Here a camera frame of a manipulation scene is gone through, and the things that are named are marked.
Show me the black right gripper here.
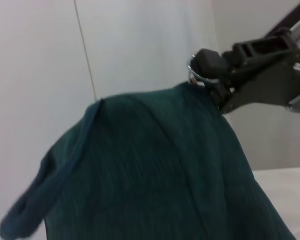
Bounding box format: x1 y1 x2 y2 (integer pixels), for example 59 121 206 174
193 28 300 115

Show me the teal fabric insulated bag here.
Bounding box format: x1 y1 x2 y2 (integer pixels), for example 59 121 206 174
0 81 298 240

